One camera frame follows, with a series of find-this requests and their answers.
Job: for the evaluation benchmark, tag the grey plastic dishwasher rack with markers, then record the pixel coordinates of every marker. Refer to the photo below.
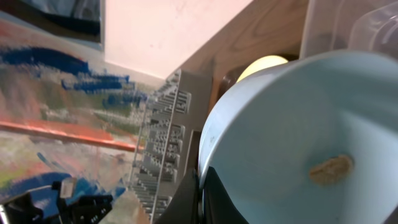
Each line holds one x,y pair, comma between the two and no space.
168,140

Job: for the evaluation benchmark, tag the yellow round plate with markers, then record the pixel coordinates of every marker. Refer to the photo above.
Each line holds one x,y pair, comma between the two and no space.
262,63

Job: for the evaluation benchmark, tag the light blue bowl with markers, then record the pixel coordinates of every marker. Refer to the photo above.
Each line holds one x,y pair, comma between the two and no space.
267,131

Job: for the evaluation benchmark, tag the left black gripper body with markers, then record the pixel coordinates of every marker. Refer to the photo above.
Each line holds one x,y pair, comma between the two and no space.
88,209

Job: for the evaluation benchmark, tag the brown food lump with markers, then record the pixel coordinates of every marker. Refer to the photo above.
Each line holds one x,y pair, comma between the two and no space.
331,171

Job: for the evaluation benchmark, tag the clear plastic bin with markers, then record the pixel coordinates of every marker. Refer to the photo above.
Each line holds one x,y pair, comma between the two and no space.
365,25

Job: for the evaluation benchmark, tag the dark brown serving tray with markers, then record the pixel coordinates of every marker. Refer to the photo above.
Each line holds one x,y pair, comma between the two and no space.
231,77

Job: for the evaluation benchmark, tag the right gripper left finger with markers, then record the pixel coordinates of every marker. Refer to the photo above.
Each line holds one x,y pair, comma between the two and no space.
183,208

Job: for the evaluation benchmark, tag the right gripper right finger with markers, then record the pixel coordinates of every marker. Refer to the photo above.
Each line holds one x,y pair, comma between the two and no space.
218,208

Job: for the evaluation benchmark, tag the colourful painted board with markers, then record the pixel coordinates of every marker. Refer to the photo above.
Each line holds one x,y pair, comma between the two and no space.
65,112

